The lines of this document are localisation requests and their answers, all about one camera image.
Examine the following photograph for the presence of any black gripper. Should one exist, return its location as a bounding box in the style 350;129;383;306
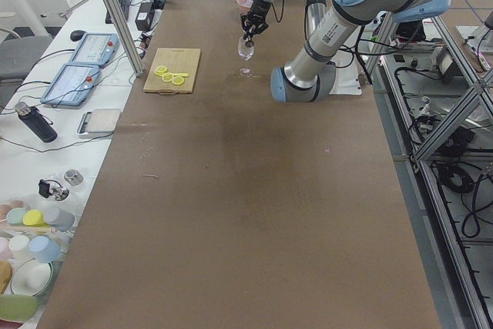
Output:
240;0;269;42

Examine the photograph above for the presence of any far lemon slice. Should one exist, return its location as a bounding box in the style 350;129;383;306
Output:
154;65;168;76

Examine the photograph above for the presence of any lower teach pendant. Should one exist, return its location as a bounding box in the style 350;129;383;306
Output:
40;63;100;107

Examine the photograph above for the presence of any bamboo cutting board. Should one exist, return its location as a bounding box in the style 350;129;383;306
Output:
143;48;201;95

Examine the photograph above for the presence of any teach pendant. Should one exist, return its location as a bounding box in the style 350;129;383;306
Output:
40;63;100;107
69;33;119;66

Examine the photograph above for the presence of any black water bottle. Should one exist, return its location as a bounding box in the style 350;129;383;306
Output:
14;102;58;143

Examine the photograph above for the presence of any clear wine glass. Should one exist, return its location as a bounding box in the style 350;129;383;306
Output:
237;36;255;76

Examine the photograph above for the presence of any black clip device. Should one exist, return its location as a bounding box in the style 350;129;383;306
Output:
38;180;52;198

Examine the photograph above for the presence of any middle lemon slice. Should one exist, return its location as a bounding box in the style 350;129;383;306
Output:
161;72;175;82

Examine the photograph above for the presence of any aluminium frame post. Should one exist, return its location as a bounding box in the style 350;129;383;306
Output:
103;0;143;77

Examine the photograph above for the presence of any black keyboard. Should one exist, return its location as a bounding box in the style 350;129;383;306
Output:
104;0;132;25

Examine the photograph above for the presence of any silver kitchen scale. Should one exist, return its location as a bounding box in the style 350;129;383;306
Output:
76;109;121;139

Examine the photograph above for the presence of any upper teach pendant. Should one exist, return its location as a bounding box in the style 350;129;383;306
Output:
69;33;119;66

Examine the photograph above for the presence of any pink bowl of ice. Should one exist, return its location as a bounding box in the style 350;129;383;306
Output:
236;0;253;14

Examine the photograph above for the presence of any white green-rimmed plate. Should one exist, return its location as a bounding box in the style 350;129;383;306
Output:
11;260;52;296

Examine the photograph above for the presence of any lemon slice near handle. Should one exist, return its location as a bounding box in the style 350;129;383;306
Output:
171;76;185;86

